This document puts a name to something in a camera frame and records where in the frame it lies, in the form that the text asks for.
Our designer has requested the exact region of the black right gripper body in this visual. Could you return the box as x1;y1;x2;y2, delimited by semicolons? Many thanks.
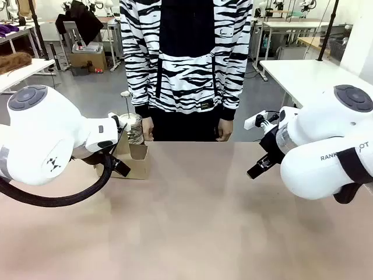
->
258;124;285;165

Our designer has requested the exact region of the glass steel French press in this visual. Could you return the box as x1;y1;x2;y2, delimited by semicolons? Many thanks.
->
121;91;145;146

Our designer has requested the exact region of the person's right forearm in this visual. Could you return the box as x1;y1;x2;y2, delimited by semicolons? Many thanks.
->
119;17;153;119

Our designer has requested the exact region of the person's left forearm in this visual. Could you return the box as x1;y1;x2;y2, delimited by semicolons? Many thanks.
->
219;29;254;122

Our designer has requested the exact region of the brown cardboard drink carrier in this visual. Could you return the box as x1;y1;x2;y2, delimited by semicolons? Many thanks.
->
93;131;151;180

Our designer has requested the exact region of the person's left hand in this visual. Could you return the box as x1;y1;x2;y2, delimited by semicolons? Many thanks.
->
216;119;234;142

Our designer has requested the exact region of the person's right hand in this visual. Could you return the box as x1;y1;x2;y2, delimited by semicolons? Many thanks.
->
142;116;155;142

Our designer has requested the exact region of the large white side table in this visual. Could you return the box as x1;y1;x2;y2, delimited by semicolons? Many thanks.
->
259;59;353;109

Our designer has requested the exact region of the small black floor box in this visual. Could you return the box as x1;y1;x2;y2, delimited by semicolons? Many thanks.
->
71;65;90;77

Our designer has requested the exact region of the wooden background table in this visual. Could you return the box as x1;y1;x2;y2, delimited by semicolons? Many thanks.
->
296;36;332;57

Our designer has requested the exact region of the person in zebra hoodie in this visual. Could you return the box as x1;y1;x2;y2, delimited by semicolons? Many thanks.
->
119;0;254;143

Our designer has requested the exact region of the brown cardboard box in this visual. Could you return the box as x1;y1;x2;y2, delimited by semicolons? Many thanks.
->
69;50;108;73

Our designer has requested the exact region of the grey background workbench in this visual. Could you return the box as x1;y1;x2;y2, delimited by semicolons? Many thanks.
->
254;17;332;74

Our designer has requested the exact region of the grey plastic bin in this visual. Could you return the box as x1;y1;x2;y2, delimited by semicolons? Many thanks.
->
71;41;104;55

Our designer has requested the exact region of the black slanted pole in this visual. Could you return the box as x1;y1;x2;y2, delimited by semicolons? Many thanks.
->
316;0;340;62

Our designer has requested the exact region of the white table with fur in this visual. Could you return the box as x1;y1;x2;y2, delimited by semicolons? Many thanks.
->
0;58;56;95

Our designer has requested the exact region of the white background desk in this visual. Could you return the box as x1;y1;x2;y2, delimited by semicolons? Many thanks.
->
97;16;124;71

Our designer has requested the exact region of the brown furry item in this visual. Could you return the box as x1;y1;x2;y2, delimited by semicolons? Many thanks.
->
0;51;33;74

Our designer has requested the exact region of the black hanging garment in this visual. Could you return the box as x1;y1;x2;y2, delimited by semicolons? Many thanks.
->
55;0;105;46

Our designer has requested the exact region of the black tripod stand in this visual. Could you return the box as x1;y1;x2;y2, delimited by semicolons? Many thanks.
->
27;0;62;71

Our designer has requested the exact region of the purple cloth pile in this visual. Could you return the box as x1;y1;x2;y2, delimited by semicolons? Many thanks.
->
0;24;20;38

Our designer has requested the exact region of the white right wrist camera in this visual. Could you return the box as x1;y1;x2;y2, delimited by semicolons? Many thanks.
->
244;110;280;131

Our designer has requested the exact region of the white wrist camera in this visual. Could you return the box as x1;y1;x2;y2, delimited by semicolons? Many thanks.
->
244;110;280;131
108;113;132;132

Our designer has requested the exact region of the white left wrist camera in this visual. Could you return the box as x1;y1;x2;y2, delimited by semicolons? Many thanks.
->
108;113;132;132

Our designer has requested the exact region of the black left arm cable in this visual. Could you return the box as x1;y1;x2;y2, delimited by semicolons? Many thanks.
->
0;151;117;208

